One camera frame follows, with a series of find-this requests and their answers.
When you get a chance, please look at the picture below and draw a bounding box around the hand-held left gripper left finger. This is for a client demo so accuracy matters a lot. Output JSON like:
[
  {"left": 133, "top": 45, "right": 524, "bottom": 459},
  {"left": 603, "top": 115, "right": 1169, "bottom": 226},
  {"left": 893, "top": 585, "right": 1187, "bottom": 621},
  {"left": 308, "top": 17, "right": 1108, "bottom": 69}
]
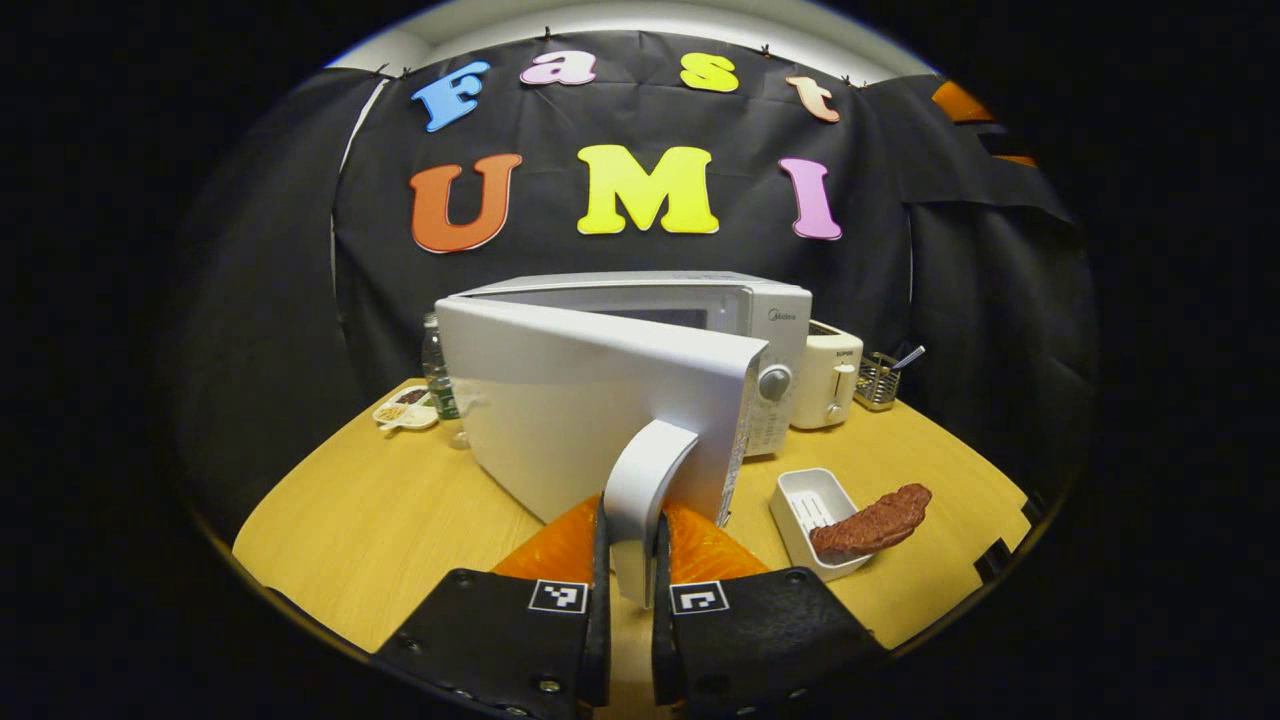
[{"left": 370, "top": 495, "right": 613, "bottom": 720}]

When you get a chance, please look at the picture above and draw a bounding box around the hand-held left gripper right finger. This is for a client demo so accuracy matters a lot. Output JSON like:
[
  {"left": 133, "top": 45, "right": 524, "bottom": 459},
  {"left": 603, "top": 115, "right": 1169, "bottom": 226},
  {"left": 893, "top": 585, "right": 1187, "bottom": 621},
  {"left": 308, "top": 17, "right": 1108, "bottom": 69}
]
[{"left": 650, "top": 500, "right": 891, "bottom": 720}]

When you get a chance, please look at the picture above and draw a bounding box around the brown meat piece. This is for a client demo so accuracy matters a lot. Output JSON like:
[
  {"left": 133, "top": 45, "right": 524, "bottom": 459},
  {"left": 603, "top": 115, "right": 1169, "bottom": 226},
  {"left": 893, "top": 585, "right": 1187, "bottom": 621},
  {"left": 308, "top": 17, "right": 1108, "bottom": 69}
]
[{"left": 808, "top": 483, "right": 933, "bottom": 558}]

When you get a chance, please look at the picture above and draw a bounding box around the white microwave oven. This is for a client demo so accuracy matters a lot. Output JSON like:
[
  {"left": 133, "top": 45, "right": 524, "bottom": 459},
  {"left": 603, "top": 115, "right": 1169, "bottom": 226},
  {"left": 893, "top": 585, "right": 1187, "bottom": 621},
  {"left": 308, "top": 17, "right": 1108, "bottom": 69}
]
[{"left": 435, "top": 270, "right": 813, "bottom": 609}]

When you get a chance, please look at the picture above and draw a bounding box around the white plastic tray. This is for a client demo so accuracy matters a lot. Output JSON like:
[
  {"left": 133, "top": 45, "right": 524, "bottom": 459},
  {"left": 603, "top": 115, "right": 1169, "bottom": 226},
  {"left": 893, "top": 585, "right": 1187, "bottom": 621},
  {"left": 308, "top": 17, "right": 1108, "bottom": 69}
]
[{"left": 770, "top": 467, "right": 876, "bottom": 583}]

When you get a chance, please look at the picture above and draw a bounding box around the white divided seasoning dish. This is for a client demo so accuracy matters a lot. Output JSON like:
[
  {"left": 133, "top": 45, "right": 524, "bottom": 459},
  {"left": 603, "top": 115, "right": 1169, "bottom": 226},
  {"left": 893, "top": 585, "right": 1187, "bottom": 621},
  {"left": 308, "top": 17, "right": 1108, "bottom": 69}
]
[{"left": 372, "top": 385, "right": 439, "bottom": 433}]

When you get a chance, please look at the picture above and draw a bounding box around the white toaster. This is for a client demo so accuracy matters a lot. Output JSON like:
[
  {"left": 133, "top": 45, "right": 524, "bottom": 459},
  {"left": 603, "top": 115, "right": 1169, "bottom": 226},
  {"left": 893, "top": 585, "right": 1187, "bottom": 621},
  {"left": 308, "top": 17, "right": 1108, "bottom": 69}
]
[{"left": 790, "top": 320, "right": 865, "bottom": 431}]

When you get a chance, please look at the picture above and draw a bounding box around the clear water bottle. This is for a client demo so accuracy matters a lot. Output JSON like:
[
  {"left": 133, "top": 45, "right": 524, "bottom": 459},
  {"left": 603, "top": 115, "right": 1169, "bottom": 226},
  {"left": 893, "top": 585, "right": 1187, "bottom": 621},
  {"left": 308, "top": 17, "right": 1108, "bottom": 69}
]
[{"left": 421, "top": 311, "right": 461, "bottom": 421}]

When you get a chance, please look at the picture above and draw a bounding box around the black backdrop cloth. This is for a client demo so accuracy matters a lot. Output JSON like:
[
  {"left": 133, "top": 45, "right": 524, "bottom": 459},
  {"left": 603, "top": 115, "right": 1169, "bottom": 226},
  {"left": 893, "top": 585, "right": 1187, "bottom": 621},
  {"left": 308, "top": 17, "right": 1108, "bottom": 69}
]
[{"left": 170, "top": 30, "right": 1099, "bottom": 541}]

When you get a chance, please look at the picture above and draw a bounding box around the metal wire cutlery holder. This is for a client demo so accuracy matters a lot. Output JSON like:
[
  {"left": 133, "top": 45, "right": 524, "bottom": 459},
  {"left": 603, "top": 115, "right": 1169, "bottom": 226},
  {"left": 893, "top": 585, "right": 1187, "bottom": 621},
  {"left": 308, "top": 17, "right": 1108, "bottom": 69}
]
[{"left": 855, "top": 350, "right": 901, "bottom": 413}]

